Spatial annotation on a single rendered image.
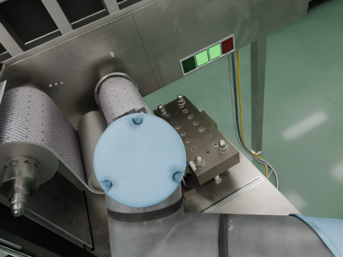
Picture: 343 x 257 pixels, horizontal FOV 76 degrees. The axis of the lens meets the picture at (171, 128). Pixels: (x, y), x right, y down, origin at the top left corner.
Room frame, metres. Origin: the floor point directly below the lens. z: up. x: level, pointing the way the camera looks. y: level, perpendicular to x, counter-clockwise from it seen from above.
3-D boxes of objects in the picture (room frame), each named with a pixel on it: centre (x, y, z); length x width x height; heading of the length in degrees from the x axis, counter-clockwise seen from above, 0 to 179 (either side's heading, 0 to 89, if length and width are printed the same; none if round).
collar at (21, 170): (0.34, 0.32, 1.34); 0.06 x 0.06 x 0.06; 10
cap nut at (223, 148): (0.45, -0.14, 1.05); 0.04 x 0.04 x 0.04
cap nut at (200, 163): (0.42, -0.05, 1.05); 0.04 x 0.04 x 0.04
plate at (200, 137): (0.60, -0.06, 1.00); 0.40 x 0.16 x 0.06; 10
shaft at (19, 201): (0.28, 0.31, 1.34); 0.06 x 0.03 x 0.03; 10
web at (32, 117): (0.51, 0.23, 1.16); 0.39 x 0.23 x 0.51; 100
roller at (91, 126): (0.51, 0.22, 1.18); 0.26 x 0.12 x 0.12; 10
